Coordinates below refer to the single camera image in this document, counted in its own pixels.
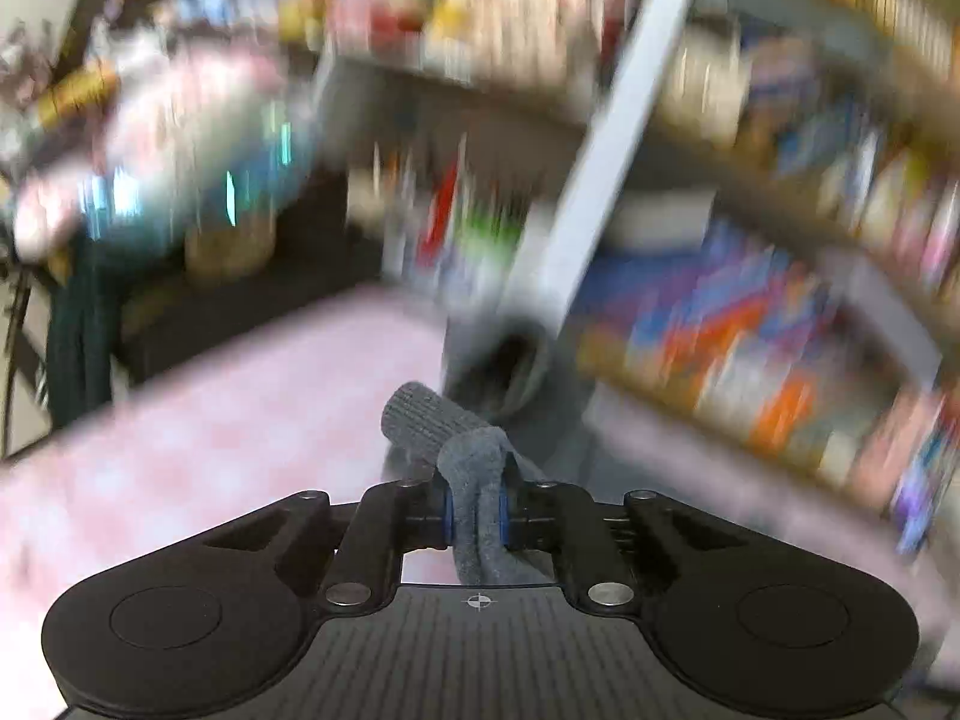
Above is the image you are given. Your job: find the tan round container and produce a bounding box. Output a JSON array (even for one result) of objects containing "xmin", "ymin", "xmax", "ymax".
[{"xmin": 182, "ymin": 214, "xmax": 277, "ymax": 284}]

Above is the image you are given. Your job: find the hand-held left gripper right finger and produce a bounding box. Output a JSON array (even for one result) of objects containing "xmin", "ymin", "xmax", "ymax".
[{"xmin": 499, "ymin": 481, "xmax": 752, "ymax": 610}]

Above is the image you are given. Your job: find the dark green cloth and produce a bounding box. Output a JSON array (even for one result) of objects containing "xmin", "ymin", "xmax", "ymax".
[{"xmin": 43, "ymin": 236, "xmax": 115, "ymax": 428}]

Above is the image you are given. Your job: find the plastic bag of toys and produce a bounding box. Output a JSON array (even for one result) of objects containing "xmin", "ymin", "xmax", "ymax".
[{"xmin": 11, "ymin": 45, "xmax": 320, "ymax": 260}]

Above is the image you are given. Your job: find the white wooden bookshelf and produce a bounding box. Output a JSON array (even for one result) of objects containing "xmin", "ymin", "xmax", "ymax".
[{"xmin": 315, "ymin": 0, "xmax": 960, "ymax": 563}]

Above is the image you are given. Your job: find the pink checked cartoon mat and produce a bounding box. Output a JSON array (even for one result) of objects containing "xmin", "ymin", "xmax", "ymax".
[{"xmin": 0, "ymin": 289, "xmax": 946, "ymax": 720}]

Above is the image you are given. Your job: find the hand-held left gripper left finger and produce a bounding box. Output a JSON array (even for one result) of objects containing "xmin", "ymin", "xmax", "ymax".
[{"xmin": 202, "ymin": 481, "xmax": 455, "ymax": 610}]

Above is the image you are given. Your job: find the grey sweatshirt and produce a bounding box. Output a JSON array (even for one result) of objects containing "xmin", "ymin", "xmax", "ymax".
[{"xmin": 381, "ymin": 315, "xmax": 608, "ymax": 587}]

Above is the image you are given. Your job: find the row of colourful books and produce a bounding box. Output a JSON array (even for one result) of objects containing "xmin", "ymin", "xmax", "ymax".
[{"xmin": 577, "ymin": 217, "xmax": 923, "ymax": 481}]

